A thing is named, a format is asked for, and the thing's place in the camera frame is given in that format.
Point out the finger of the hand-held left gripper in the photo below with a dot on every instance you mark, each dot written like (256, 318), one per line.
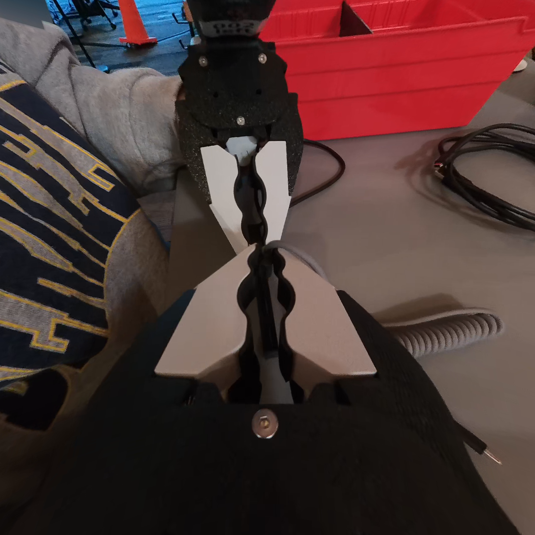
(217, 175)
(276, 175)

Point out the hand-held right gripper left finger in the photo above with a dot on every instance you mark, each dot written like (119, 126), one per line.
(200, 330)

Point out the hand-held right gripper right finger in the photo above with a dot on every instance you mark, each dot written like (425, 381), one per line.
(330, 330)

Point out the person's left forearm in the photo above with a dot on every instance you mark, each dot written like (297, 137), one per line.
(125, 117)

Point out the orange traffic cone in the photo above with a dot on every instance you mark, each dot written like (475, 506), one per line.
(133, 21)

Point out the red sheet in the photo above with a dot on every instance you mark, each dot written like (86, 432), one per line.
(397, 83)

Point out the black office chair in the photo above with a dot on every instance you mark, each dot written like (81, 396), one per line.
(96, 12)

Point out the grey printed sweatshirt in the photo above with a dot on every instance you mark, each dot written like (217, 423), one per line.
(54, 188)

